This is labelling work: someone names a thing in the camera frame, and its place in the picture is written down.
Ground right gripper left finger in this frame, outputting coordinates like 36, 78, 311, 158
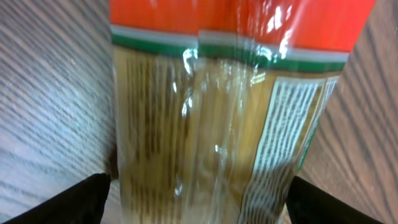
5, 173, 111, 224

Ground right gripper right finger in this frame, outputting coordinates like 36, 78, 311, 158
286, 176, 381, 224

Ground orange pasta packet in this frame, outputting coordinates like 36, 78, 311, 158
109, 0, 374, 223

